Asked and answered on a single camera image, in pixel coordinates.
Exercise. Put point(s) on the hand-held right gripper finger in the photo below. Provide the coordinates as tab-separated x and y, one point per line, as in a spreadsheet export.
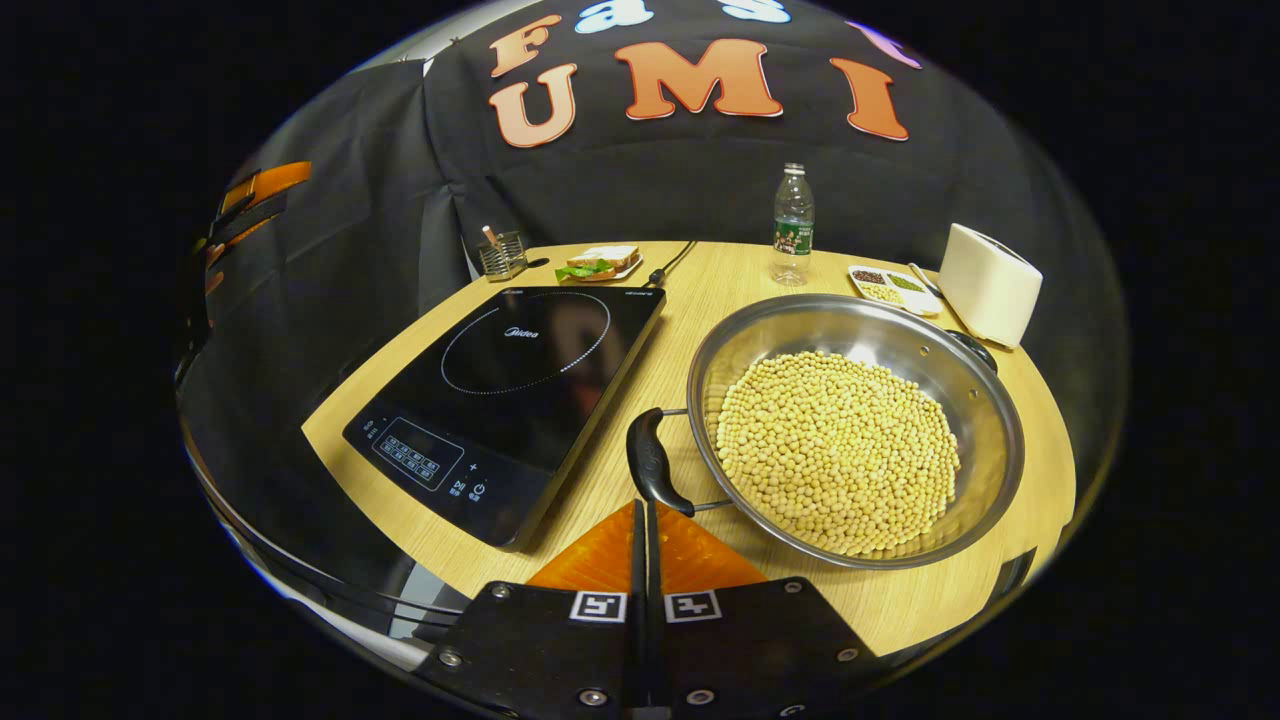
655	570
638	560

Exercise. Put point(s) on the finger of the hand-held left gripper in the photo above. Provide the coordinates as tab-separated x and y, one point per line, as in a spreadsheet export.
270	183
245	225

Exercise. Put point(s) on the black induction cooktop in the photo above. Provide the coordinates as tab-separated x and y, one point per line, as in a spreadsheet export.
500	420

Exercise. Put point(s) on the pile of yellow soybeans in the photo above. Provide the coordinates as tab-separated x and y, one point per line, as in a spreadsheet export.
830	450

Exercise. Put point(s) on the pale wooden stick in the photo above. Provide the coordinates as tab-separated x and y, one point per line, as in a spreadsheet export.
490	236

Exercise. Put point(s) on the sandwich with lettuce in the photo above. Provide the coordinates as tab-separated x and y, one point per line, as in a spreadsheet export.
605	257

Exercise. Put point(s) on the clear plastic water bottle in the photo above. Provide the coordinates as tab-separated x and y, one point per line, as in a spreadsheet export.
793	240

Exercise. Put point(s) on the white divided bean dish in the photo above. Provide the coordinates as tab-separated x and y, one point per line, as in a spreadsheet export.
890	290

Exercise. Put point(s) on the black backdrop cloth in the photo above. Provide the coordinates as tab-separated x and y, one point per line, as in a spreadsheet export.
650	190

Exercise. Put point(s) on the white spoon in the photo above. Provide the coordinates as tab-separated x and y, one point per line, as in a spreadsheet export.
925	280

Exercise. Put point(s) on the white toaster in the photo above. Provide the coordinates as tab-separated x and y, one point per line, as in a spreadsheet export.
985	285

